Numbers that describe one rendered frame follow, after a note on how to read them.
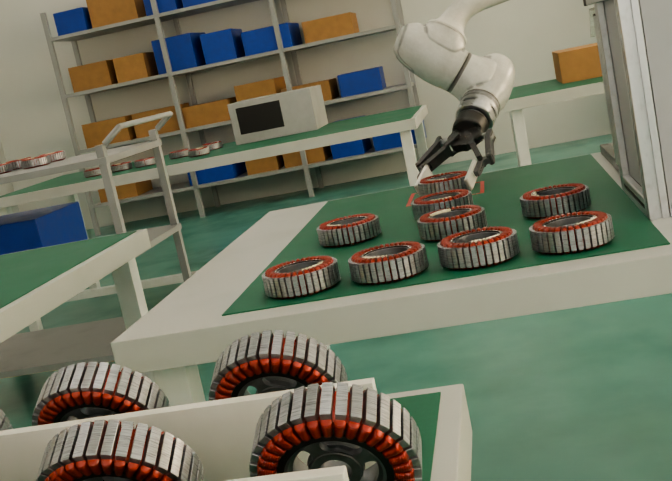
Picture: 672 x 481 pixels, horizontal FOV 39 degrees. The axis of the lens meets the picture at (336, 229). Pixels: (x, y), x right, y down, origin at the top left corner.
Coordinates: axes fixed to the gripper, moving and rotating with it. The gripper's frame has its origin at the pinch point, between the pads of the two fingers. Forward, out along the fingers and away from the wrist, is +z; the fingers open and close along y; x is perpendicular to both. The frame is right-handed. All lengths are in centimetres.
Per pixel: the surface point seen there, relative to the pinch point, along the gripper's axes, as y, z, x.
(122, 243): -77, 20, -9
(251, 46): -422, -432, 181
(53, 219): -213, -52, 38
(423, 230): 19.3, 38.2, -21.9
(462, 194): 16.4, 19.8, -13.0
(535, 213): 34.2, 29.7, -15.8
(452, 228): 25, 38, -22
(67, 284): -63, 46, -22
